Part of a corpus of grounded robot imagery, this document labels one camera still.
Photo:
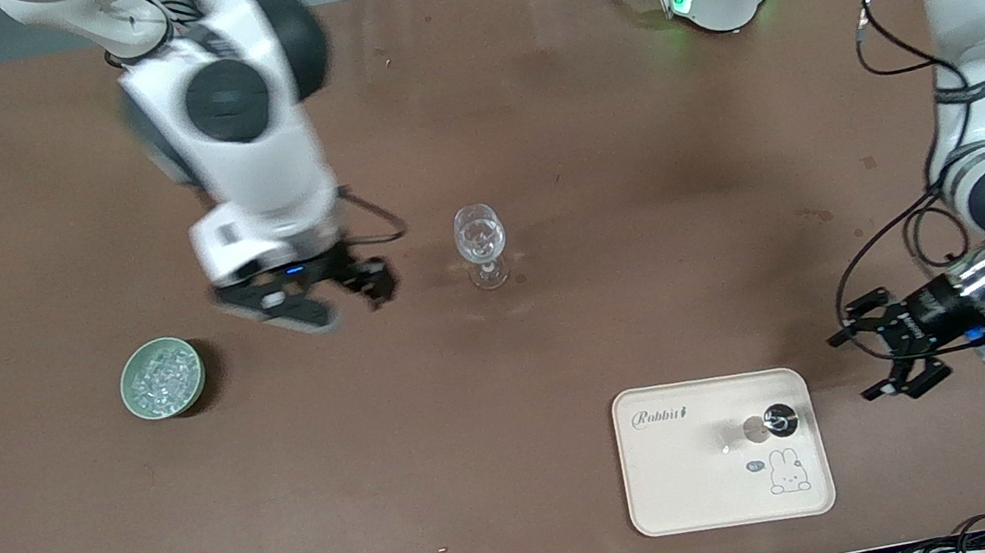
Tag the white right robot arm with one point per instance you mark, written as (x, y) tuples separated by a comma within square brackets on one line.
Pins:
[(258, 156)]

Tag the metal jigger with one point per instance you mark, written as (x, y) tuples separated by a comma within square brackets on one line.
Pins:
[(779, 418)]

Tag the green ceramic bowl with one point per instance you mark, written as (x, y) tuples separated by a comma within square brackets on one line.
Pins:
[(168, 413)]

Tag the clear wine glass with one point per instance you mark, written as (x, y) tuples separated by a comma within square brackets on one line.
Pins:
[(480, 238)]

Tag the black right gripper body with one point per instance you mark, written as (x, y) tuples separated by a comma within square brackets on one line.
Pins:
[(346, 270)]

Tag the beige rabbit print tray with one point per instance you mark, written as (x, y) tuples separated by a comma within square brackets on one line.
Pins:
[(690, 475)]

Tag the clear ice cubes pile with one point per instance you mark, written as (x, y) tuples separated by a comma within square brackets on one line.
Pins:
[(161, 377)]

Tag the brown table mat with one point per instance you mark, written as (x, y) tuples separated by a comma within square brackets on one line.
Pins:
[(379, 438)]

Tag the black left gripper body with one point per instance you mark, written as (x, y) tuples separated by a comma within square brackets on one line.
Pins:
[(926, 309)]

